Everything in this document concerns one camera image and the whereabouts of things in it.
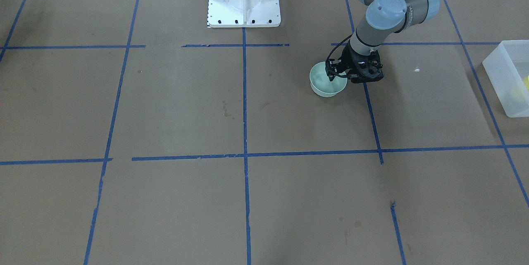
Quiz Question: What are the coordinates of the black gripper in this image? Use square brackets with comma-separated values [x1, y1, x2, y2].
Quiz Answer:
[326, 45, 372, 82]

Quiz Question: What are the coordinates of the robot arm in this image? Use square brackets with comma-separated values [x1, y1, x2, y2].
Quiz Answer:
[325, 0, 441, 84]

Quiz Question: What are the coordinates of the clear plastic bin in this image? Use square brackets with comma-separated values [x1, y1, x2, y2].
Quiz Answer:
[482, 40, 529, 118]

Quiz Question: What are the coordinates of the mint green bowl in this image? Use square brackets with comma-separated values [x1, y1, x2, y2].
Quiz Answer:
[309, 62, 348, 98]

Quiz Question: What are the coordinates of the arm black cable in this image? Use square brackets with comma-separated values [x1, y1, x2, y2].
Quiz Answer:
[325, 0, 414, 79]

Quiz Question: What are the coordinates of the yellow plastic cup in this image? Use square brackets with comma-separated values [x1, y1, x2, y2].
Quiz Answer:
[522, 76, 529, 91]

